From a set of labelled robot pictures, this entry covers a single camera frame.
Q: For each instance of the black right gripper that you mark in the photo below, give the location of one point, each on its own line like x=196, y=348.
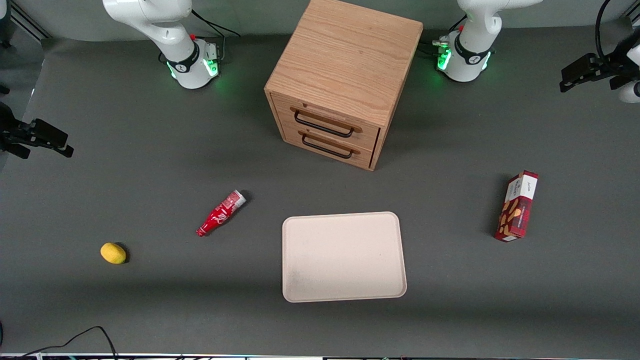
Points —
x=6, y=131

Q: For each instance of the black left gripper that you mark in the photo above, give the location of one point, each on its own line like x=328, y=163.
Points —
x=621, y=66

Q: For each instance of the red tartan cookie box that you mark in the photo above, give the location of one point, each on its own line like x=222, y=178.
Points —
x=517, y=210

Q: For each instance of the beige rectangular tray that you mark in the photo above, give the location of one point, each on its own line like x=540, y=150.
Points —
x=344, y=257

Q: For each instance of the yellow lemon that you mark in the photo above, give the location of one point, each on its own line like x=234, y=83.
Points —
x=113, y=253

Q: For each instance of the red cola bottle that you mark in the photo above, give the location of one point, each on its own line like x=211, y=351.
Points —
x=220, y=215

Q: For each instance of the oak wooden drawer cabinet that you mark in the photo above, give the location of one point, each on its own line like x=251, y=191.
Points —
x=345, y=60

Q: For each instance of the deep wooden drawer front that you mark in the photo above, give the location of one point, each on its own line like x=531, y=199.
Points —
x=327, y=145

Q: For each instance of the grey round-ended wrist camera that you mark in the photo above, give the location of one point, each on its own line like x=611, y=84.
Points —
x=631, y=92

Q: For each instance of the aluminium frame rail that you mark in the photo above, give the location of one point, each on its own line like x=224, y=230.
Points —
x=27, y=20

